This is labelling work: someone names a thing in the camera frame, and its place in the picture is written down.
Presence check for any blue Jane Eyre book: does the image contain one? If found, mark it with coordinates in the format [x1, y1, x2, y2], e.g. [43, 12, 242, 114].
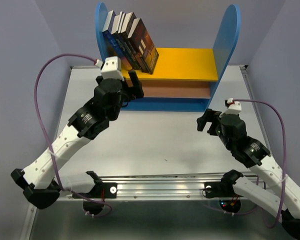
[102, 10, 133, 71]

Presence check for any red bordered cream book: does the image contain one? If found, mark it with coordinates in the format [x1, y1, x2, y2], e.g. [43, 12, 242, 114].
[129, 18, 159, 74]

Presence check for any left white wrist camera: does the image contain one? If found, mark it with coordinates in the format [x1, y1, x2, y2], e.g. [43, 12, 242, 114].
[100, 56, 125, 82]

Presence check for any dark sunset paperback book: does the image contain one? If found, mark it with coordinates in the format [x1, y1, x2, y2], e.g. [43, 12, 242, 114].
[128, 17, 149, 73]

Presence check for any blue and yellow bookshelf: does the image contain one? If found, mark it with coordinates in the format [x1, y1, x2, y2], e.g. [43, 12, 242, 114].
[95, 2, 241, 112]

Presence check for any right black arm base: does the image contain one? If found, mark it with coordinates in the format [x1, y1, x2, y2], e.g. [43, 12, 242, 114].
[201, 169, 244, 214]

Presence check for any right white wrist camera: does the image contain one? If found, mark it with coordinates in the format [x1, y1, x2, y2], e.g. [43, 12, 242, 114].
[219, 98, 242, 117]

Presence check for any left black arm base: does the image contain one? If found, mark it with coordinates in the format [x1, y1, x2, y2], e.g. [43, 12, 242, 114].
[71, 171, 118, 218]

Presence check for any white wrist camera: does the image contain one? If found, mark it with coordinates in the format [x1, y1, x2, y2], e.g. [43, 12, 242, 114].
[100, 56, 125, 82]
[219, 98, 242, 117]

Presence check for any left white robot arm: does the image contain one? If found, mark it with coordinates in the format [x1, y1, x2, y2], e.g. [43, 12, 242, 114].
[10, 70, 144, 210]

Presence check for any Three Days To See book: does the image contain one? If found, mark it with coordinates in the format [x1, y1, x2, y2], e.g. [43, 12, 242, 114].
[118, 12, 142, 70]

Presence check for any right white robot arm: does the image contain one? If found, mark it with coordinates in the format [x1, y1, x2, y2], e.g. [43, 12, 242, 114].
[196, 109, 300, 240]

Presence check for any aluminium mounting rail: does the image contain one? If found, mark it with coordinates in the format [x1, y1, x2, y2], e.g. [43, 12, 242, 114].
[29, 174, 281, 202]

